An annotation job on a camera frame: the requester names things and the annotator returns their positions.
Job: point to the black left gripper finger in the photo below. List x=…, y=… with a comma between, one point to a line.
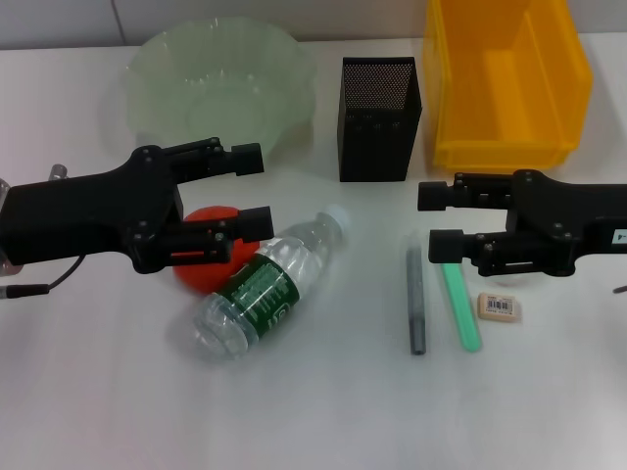
x=247, y=159
x=255, y=222

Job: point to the black mesh pen holder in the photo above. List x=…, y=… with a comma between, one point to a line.
x=377, y=132

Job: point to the yellow plastic bin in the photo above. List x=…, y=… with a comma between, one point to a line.
x=509, y=98

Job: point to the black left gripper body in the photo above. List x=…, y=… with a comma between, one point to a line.
x=88, y=215

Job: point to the pale green glass fruit plate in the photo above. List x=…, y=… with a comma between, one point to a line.
x=196, y=83

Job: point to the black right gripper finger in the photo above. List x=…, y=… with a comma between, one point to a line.
x=446, y=247
x=433, y=196

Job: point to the red-orange toy orange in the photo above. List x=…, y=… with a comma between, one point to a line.
x=203, y=280

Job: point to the beige eraser with barcode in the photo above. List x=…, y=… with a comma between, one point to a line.
x=498, y=307

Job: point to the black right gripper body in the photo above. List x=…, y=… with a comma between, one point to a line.
x=573, y=215

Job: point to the clear green-label water bottle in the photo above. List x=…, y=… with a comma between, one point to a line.
x=264, y=294

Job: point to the grey glitter pen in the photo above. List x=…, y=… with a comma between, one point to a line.
x=416, y=303

